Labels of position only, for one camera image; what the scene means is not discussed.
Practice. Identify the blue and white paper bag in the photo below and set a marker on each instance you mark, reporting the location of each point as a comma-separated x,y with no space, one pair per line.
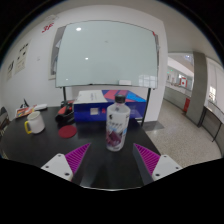
91,106

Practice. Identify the red wall sign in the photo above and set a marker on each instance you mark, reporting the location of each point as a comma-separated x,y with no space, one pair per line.
47,28

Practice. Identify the white paper roll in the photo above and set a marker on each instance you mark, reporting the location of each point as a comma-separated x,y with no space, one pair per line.
40,107

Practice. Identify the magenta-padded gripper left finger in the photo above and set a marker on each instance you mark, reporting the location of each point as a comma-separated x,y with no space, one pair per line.
56,165

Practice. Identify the flat round red coaster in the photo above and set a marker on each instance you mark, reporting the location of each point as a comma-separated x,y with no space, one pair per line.
67,131

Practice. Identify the brown wooden chair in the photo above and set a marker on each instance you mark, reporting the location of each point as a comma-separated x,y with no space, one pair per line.
3,120

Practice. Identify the black metal railing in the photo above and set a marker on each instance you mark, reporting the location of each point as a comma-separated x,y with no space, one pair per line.
213,121

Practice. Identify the black and red tool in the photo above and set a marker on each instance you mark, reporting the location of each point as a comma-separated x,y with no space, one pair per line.
65,115

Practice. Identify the clear black-capped drink bottle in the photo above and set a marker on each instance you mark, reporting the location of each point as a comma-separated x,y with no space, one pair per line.
117,124

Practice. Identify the large white wall poster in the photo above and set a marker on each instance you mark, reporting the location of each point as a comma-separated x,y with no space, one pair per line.
21,58

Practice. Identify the small white wall poster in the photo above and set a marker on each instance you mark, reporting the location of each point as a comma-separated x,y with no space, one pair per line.
10,70

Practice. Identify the grey framed notice board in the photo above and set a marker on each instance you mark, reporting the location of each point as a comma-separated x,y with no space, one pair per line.
53,60

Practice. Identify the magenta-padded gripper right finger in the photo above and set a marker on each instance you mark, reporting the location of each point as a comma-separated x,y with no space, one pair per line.
165,166

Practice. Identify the whiteboard on black stand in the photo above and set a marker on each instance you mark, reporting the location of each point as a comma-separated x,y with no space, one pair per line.
106,53

